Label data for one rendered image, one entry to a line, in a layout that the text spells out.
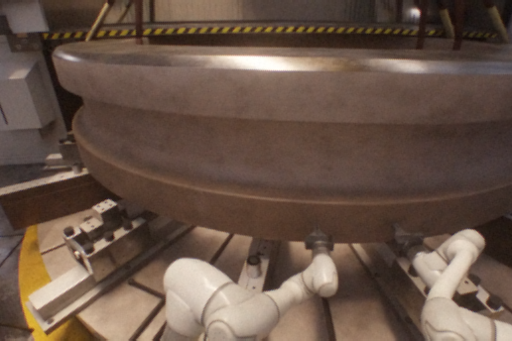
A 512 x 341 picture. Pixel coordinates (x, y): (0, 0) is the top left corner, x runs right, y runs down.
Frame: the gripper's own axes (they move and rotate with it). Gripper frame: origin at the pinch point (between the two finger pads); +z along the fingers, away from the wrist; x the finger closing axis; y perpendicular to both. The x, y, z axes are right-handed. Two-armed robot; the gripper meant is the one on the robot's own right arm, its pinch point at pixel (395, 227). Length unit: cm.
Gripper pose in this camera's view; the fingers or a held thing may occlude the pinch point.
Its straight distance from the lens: 157.8
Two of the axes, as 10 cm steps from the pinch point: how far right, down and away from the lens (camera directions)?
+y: 0.0, 8.8, 4.7
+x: 10.0, -0.5, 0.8
